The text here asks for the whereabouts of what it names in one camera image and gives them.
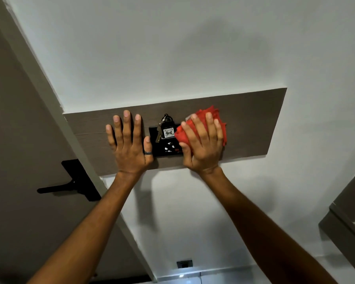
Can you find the grey cabinet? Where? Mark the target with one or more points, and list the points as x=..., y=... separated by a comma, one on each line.
x=349, y=227

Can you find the white door frame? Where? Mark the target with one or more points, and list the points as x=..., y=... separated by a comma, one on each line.
x=47, y=94

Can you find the brown door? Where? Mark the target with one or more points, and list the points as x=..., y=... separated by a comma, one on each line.
x=17, y=144

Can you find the person's right hand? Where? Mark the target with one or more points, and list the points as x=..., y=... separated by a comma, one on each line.
x=205, y=155

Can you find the black wall socket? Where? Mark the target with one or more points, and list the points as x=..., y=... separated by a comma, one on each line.
x=184, y=264

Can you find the red cleaning cloth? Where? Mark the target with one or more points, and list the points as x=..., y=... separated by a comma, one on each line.
x=201, y=112

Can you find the person's left forearm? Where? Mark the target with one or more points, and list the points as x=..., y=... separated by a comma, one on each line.
x=85, y=233

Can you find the person's right thumb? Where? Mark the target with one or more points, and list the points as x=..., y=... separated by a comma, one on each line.
x=185, y=153

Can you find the black key tag white label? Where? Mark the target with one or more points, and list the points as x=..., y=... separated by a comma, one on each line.
x=167, y=127

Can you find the person's right forearm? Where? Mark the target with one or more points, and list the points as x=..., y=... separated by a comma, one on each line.
x=263, y=230

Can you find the person's right little finger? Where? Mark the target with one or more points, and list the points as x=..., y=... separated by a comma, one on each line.
x=219, y=132

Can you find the person's left little finger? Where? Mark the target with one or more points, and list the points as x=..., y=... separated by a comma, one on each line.
x=111, y=136

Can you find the person's right middle finger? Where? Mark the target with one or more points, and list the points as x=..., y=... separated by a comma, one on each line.
x=199, y=129

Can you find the grey-brown wooden wall panel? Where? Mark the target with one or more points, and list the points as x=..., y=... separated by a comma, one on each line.
x=248, y=124

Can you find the person's left hand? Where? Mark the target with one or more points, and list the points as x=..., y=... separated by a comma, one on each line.
x=130, y=158

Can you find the person's left middle finger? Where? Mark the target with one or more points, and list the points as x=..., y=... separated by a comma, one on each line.
x=127, y=127

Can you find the brass key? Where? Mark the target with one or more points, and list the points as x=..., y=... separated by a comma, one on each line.
x=159, y=136

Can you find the person's left thumb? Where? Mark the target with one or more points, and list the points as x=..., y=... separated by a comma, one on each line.
x=148, y=147

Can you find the black key switch plate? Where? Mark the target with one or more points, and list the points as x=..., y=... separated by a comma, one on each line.
x=165, y=148

